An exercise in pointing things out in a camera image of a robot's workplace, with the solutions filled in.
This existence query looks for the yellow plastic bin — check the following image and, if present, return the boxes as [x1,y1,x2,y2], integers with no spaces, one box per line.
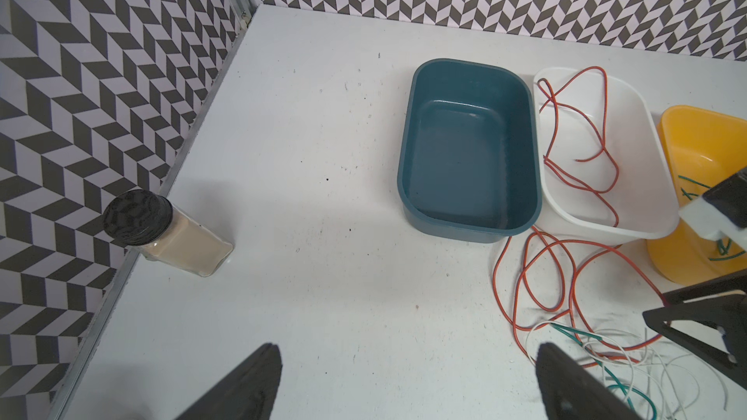
[647,105,746,286]

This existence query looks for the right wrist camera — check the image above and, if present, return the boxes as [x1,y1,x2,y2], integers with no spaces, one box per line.
[679,167,746,250]

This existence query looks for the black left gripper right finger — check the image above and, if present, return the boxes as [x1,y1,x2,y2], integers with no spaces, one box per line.
[535,342,639,420]

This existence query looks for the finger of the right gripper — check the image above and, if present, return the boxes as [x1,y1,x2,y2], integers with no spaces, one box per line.
[643,270,746,388]

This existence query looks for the green cable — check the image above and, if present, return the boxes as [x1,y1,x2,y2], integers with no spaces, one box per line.
[678,173,747,263]
[547,322,658,420]

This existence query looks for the black lid spice jar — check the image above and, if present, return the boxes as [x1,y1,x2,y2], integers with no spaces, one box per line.
[102,189,233,277]

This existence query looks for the white plastic bin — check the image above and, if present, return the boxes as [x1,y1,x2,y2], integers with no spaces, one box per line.
[533,66,679,245]

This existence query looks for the white cable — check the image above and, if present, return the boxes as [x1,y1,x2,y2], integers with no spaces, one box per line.
[524,320,731,420]

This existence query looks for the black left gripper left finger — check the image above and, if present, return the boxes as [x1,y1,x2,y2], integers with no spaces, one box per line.
[178,343,282,420]

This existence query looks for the red cables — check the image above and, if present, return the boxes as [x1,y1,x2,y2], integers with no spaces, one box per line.
[491,226,669,369]

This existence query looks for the teal plastic bin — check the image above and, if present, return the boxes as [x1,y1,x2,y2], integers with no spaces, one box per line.
[397,58,543,243]

